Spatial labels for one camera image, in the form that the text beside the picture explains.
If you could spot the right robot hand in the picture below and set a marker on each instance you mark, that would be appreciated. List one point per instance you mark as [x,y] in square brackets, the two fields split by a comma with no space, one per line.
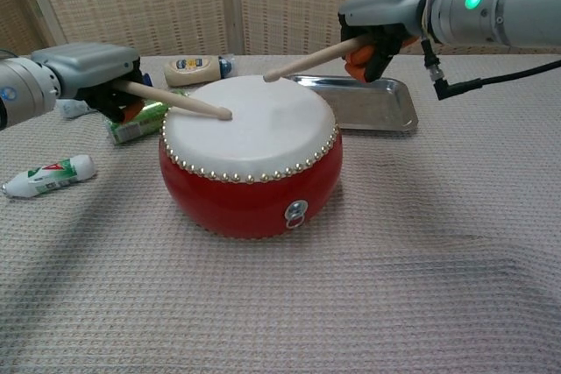
[385,10]

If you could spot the beige woven tablecloth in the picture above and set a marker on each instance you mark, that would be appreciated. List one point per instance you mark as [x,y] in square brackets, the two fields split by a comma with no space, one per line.
[394,260]

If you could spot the green drink can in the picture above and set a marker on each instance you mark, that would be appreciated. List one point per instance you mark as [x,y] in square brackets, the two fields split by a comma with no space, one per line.
[136,126]

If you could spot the wooden drumstick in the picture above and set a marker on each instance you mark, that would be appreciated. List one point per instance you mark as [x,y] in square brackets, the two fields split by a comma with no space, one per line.
[188,102]
[307,61]

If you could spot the cream mayonnaise squeeze bottle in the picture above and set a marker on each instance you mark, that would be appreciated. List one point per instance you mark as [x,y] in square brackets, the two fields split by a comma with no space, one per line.
[188,69]

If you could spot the small white green tube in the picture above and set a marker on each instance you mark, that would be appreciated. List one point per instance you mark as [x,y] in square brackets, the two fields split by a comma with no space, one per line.
[66,172]

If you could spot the red drum white skin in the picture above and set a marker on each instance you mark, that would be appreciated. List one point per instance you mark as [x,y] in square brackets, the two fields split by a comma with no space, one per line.
[250,199]

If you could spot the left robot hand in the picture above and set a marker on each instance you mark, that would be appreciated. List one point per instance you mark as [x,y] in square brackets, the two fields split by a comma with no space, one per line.
[87,67]

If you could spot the stainless steel tray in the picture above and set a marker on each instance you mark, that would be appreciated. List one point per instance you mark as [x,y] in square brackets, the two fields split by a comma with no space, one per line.
[372,102]

